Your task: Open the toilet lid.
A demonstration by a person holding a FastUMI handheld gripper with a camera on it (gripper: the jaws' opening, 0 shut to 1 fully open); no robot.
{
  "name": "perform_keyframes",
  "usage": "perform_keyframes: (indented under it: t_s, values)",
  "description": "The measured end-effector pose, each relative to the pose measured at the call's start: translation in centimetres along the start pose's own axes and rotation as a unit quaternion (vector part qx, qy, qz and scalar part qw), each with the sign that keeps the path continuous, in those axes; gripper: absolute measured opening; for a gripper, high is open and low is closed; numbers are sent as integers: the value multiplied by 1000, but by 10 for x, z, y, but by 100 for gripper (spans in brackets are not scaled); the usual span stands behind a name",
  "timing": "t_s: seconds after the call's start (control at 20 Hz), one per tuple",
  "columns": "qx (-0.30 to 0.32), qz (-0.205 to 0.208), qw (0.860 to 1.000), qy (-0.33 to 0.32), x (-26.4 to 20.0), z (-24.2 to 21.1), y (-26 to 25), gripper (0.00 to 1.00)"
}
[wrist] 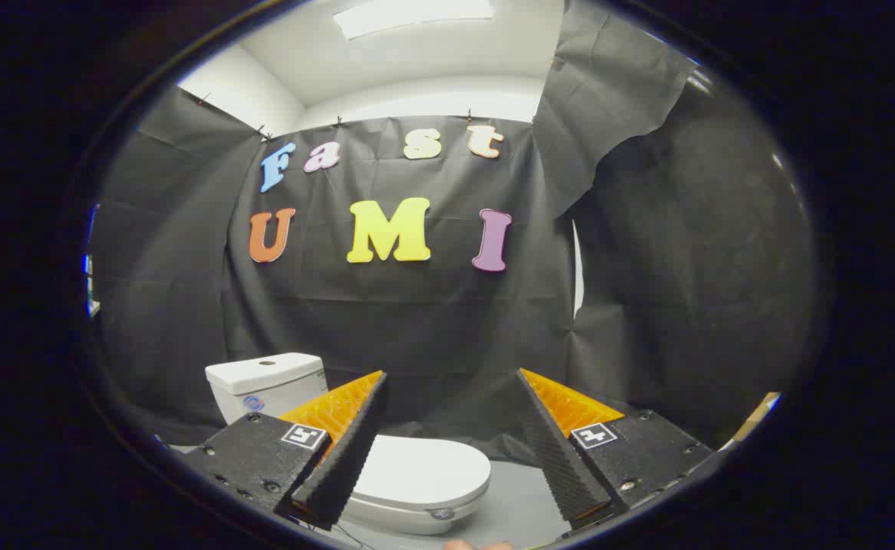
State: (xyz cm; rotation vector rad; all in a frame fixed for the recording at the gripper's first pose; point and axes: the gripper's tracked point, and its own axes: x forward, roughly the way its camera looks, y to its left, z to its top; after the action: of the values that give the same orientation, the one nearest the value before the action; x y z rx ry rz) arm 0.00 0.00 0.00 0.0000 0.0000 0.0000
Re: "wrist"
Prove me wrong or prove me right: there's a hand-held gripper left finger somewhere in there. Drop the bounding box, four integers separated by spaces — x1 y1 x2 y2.
184 370 388 531

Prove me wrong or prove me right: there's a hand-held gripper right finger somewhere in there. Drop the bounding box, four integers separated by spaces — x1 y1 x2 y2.
516 368 717 532

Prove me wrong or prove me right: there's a white toilet bowl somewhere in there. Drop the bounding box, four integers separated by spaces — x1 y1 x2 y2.
341 493 490 536

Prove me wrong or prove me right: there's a black backdrop cloth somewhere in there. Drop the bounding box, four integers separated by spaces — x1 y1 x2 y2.
89 0 816 453

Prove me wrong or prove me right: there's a tan cardboard piece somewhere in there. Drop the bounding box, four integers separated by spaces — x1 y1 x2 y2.
722 392 783 451

